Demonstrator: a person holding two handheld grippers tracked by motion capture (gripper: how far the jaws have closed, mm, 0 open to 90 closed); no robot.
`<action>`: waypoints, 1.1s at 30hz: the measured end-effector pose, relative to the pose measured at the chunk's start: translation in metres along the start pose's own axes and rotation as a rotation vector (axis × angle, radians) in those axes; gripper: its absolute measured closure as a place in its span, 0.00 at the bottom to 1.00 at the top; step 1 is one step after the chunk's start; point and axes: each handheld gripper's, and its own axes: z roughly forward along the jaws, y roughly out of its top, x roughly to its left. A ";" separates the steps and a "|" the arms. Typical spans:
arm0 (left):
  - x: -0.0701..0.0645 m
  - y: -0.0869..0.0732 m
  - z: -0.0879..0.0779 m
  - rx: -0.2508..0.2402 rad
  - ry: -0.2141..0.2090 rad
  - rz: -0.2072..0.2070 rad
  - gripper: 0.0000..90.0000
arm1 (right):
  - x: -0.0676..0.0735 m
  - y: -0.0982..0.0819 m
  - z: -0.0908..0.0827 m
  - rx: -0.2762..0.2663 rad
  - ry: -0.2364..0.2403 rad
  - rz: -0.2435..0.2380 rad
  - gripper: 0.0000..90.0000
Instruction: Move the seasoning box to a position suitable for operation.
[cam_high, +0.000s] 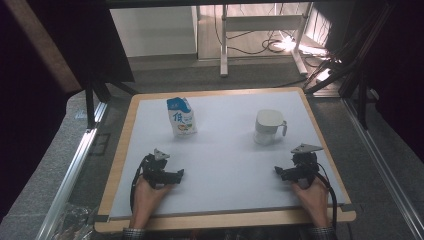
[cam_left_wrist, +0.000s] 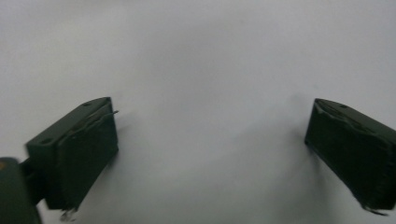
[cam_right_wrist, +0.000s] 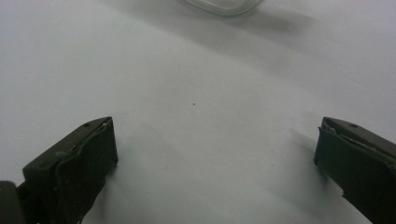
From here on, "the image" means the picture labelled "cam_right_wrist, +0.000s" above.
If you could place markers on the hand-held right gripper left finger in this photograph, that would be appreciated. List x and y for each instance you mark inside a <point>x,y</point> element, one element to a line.
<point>77,168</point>

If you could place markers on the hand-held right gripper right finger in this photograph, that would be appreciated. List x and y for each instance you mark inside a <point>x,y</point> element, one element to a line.
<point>358,165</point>

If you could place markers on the white round object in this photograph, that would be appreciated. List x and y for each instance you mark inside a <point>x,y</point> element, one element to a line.
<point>224,11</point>

